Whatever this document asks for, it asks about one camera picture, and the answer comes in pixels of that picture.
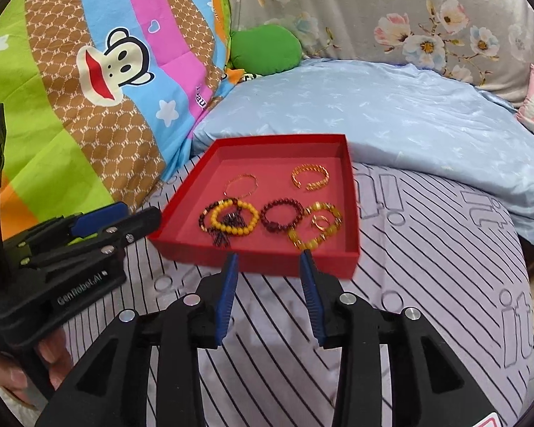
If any grey floral pillow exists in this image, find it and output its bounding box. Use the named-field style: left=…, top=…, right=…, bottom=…
left=229, top=0, right=534, bottom=104

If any purple garnet bead strand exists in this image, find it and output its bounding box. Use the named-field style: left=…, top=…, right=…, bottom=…
left=211, top=212, right=246, bottom=248

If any red shallow cardboard box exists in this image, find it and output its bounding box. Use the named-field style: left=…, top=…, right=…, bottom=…
left=149, top=134, right=360, bottom=280

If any green plush cushion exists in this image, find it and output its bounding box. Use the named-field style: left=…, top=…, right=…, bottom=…
left=230, top=24, right=302, bottom=76

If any dark red bead bracelet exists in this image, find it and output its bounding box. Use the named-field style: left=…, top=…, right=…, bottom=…
left=259, top=199, right=305, bottom=233

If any dark brown bead bracelet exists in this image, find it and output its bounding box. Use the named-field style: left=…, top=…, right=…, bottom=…
left=197, top=199, right=237, bottom=236

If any left hand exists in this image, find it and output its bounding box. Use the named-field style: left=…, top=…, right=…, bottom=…
left=0, top=328, right=73, bottom=407

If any thin gold bangle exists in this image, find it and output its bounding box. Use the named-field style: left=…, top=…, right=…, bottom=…
left=224, top=174, right=259, bottom=199

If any yellow bead bracelet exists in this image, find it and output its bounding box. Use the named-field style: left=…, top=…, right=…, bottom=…
left=209, top=199, right=261, bottom=236

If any colourful cartoon monkey quilt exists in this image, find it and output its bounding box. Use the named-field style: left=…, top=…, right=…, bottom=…
left=0, top=0, right=237, bottom=237

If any gold woven cuff bangle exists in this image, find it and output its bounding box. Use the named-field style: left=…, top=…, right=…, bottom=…
left=291, top=164, right=330, bottom=192

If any yellow citrine stone bracelet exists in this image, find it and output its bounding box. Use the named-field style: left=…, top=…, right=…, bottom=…
left=286, top=201, right=344, bottom=252

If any light blue pillow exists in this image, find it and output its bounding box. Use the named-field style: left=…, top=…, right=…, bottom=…
left=192, top=60, right=534, bottom=245

